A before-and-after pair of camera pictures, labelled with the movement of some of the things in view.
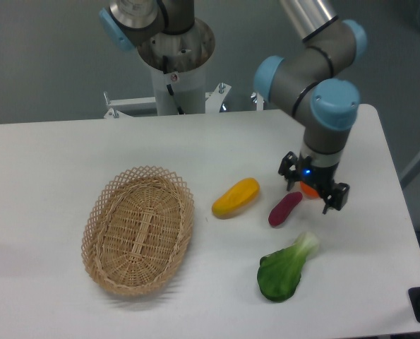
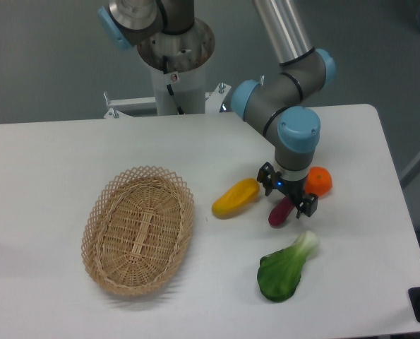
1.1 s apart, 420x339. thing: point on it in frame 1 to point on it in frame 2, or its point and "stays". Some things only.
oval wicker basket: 136,229 stays
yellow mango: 236,197 stays
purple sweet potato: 283,208 stays
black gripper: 321,178 to 294,190
